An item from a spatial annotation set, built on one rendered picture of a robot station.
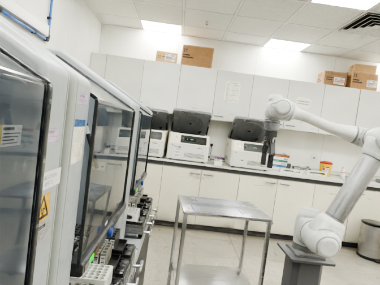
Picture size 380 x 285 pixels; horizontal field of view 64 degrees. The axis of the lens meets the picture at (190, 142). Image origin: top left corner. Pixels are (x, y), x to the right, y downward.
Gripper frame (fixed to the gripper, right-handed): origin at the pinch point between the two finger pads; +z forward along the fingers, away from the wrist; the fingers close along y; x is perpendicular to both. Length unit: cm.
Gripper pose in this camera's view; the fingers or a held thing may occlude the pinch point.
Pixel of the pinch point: (266, 164)
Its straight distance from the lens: 184.7
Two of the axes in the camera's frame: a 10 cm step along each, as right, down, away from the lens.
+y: -0.3, -0.6, 10.0
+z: -1.3, 9.9, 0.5
